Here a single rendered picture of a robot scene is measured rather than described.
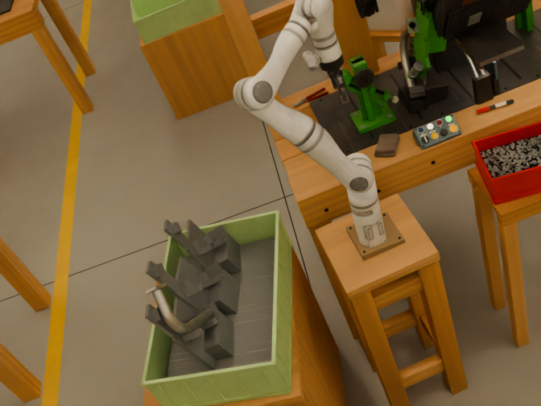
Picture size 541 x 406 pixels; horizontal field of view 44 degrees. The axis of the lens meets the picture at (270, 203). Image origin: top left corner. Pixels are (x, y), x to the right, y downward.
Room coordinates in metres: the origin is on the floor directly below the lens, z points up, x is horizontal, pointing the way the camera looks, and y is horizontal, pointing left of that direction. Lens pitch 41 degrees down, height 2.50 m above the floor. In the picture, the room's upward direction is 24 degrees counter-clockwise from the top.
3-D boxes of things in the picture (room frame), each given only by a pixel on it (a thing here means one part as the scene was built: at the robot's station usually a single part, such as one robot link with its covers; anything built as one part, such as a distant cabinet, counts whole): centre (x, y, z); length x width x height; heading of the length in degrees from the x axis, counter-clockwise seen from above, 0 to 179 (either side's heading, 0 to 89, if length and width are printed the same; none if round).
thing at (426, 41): (2.04, -0.78, 1.17); 0.13 x 0.12 x 0.20; 86
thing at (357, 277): (1.52, -0.26, 0.83); 0.32 x 0.32 x 0.04; 0
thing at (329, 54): (1.73, -0.32, 1.47); 0.11 x 0.09 x 0.06; 87
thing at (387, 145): (1.86, -0.47, 0.91); 0.10 x 0.08 x 0.03; 145
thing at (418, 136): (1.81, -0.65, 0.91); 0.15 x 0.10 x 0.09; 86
